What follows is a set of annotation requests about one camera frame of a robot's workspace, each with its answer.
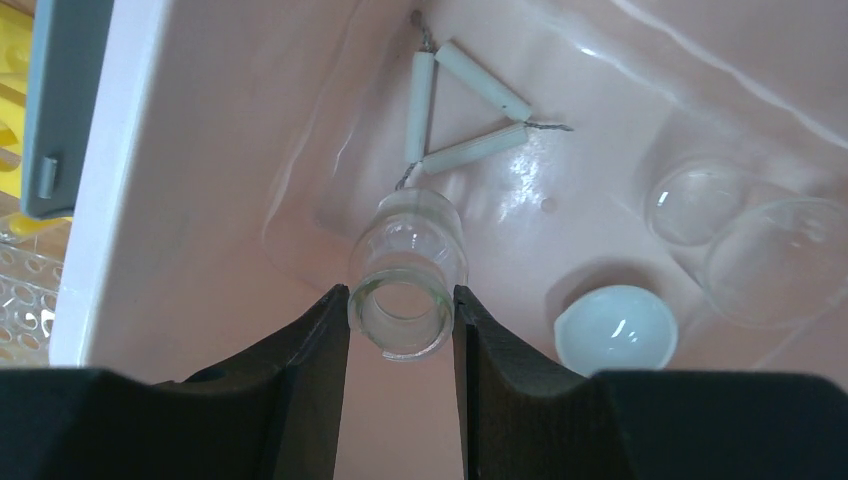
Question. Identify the pink plastic storage bin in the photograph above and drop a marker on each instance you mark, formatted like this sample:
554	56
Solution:
238	147

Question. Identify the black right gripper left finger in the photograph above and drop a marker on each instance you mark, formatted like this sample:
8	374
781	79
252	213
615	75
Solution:
271	411

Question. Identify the small glass jar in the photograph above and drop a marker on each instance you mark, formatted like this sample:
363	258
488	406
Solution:
403	269

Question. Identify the clear well plate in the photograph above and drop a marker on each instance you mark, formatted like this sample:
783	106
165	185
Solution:
32	255

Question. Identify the yellow test tube rack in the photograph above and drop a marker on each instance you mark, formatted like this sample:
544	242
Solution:
16	44

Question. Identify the clear glass beaker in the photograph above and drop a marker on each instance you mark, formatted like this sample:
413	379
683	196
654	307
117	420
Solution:
763	256

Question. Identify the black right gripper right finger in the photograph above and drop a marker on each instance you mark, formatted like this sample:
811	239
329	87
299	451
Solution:
524	416

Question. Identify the white clay triangle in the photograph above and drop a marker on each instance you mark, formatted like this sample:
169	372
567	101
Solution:
425	107

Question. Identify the grey bin handle clip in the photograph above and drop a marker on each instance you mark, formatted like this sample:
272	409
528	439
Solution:
69	41

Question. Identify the white ceramic dish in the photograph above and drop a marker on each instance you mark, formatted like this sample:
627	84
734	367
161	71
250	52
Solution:
616	327

